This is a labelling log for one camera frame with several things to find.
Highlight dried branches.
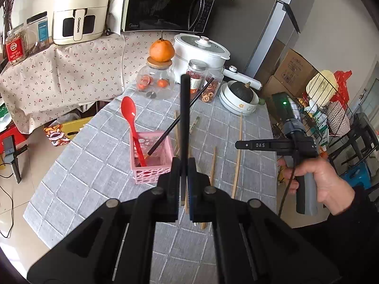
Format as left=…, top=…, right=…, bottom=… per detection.
left=1, top=0, right=21, bottom=31

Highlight cartoon print bag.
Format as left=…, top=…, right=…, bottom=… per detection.
left=43, top=124, right=72, bottom=146

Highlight red plastic bag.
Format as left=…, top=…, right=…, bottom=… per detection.
left=334, top=70, right=353, bottom=103

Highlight phone on stand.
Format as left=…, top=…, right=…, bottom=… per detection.
left=1, top=135, right=29, bottom=184

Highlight glass jar with wooden lid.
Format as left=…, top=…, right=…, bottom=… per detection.
left=136, top=58, right=176, bottom=100

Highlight flower print pan green handle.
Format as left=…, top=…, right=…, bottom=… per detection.
left=226, top=80, right=266, bottom=108

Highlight person's right hand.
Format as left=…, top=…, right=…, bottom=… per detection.
left=277, top=156, right=356, bottom=216

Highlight jar of red dried fruit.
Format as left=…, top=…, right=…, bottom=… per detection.
left=186, top=60, right=208, bottom=101

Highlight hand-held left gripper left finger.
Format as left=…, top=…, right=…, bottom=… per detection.
left=28, top=157, right=185, bottom=284

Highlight red plastic stool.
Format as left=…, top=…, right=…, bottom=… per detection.
left=0, top=124, right=26, bottom=143

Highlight person's right forearm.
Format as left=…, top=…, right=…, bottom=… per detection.
left=292, top=182, right=379, bottom=284

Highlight white shallow dish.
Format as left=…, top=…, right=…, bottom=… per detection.
left=220, top=90, right=259, bottom=112

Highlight black chair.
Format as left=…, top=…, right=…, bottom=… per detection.
left=327, top=112, right=379, bottom=170

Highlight black chopstick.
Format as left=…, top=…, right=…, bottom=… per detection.
left=181, top=74, right=190, bottom=184
left=147, top=78, right=215, bottom=156

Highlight cream air fryer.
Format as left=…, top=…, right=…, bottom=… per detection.
left=52, top=0, right=115, bottom=46

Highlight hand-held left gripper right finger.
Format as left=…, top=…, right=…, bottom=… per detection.
left=186, top=157, right=341, bottom=284

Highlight small cardboard box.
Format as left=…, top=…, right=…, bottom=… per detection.
left=260, top=75, right=280, bottom=98

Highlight clear container with black lid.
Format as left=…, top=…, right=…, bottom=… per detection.
left=26, top=11, right=50, bottom=54

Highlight plastic jar with red label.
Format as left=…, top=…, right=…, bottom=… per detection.
left=4, top=24, right=30, bottom=66

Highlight large cardboard box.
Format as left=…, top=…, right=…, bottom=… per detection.
left=274, top=48, right=320, bottom=97

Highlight long wooden chopstick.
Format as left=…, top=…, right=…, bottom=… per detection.
left=231, top=114, right=244, bottom=200

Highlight woven patterned bag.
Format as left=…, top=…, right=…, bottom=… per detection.
left=326, top=101, right=352, bottom=137

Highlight grey checked tablecloth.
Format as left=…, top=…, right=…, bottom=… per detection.
left=23, top=80, right=278, bottom=284

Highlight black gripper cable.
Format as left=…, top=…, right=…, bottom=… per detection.
left=277, top=130, right=299, bottom=217

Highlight yellow plastic stool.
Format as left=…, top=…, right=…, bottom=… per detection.
left=58, top=116, right=94, bottom=143

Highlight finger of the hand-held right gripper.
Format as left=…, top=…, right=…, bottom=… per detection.
left=235, top=140, right=285, bottom=155

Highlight large orange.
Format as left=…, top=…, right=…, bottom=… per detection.
left=149, top=37, right=176, bottom=63

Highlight black wire rack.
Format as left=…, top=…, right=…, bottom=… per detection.
left=271, top=70, right=355, bottom=155

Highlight pink perforated basket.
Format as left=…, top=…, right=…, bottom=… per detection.
left=129, top=131, right=175, bottom=186

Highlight black microwave oven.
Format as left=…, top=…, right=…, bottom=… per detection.
left=121, top=0, right=216, bottom=34

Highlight silver refrigerator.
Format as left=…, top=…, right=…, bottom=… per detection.
left=244, top=0, right=322, bottom=79

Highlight pale blue shallow dish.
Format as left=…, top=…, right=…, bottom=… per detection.
left=221, top=98, right=258, bottom=115

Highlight floral print cloth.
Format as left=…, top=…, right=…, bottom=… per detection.
left=0, top=31, right=184, bottom=134

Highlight red plastic spoon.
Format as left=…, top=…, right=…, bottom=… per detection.
left=121, top=96, right=147, bottom=168

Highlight blue plastic stool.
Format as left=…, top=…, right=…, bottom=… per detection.
left=343, top=164, right=372, bottom=190

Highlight white electric pot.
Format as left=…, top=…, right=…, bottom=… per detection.
left=173, top=33, right=231, bottom=79

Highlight napa cabbage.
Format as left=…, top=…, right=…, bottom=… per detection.
left=306, top=70, right=338, bottom=107

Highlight jar of dried fruit slices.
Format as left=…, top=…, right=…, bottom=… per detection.
left=201, top=68, right=225, bottom=104

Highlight dark green squash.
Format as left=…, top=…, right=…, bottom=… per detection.
left=229, top=80, right=255, bottom=104

